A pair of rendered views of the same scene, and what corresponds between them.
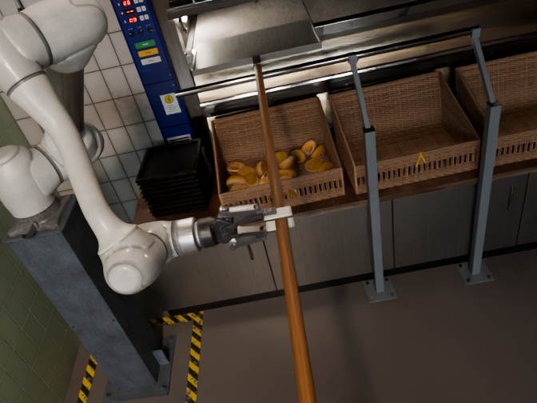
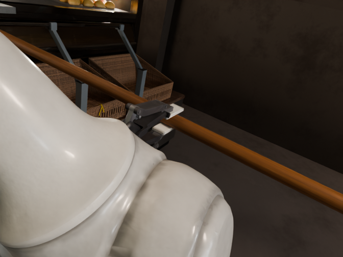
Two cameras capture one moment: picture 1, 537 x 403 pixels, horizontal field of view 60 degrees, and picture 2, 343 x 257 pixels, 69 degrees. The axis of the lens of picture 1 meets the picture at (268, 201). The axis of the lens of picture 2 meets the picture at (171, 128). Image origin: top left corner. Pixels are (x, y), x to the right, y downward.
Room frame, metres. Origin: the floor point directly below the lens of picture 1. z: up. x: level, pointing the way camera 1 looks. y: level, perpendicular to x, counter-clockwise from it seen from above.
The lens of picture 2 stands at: (0.71, 0.44, 1.40)
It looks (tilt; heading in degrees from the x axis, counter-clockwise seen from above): 28 degrees down; 291
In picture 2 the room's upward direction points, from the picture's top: 13 degrees clockwise
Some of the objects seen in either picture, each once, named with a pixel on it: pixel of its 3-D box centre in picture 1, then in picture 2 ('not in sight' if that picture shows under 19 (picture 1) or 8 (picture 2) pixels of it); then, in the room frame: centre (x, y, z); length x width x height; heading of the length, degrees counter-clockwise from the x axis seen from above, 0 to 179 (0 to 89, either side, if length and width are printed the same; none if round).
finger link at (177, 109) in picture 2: (277, 213); (170, 111); (0.89, -0.01, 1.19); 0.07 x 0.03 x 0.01; 85
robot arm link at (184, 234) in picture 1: (188, 236); not in sight; (0.91, 0.21, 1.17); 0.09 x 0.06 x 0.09; 176
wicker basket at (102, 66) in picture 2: (532, 102); (132, 79); (1.79, -1.29, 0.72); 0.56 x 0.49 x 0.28; 85
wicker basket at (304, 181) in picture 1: (274, 155); not in sight; (1.88, -0.08, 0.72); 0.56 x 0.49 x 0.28; 87
